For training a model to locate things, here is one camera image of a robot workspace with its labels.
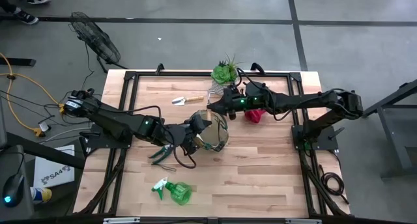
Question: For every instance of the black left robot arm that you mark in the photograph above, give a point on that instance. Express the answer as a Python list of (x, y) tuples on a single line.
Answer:
[(114, 121)]

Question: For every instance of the black table clamp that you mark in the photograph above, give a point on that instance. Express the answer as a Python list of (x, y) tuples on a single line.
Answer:
[(257, 67), (159, 68)]

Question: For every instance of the potted succulent white pot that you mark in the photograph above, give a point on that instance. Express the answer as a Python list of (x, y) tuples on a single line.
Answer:
[(223, 75)]

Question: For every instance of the black flat bar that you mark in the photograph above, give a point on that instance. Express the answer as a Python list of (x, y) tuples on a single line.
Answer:
[(18, 62)]

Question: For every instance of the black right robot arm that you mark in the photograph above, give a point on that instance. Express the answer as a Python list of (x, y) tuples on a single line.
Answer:
[(312, 102)]

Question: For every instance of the black computer mouse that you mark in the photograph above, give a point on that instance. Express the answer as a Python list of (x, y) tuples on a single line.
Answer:
[(13, 188)]

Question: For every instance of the tan gardening bag green trim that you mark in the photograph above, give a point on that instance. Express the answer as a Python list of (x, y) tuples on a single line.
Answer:
[(215, 133)]

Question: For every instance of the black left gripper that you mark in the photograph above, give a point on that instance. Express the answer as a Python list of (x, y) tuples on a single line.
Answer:
[(180, 134)]

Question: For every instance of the silver metal bracket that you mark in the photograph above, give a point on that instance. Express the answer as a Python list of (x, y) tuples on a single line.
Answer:
[(303, 221), (120, 220)]

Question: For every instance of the person's leg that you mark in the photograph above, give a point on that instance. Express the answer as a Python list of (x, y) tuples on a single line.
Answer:
[(6, 4)]

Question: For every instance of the yellow blue white object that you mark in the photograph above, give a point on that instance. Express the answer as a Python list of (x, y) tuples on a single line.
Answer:
[(40, 194)]

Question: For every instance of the dark grey desk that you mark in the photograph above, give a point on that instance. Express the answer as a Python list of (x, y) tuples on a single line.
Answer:
[(49, 153)]

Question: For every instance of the black floor fan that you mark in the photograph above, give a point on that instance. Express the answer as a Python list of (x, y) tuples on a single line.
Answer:
[(94, 38)]

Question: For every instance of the green spray bottle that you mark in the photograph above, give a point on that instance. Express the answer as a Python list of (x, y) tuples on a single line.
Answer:
[(179, 192)]

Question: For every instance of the dark grey metal stand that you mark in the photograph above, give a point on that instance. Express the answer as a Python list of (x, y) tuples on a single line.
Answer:
[(395, 97)]

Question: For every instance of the black metal table frame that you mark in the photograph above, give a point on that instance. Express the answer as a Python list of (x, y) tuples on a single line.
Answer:
[(179, 74)]

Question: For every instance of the white SA4 sign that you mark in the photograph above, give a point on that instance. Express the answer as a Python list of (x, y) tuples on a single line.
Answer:
[(55, 176)]

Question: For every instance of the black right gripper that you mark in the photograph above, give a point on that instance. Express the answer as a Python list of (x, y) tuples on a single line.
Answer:
[(239, 100)]

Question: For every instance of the grey power adapter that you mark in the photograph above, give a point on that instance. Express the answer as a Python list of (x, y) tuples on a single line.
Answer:
[(44, 127)]

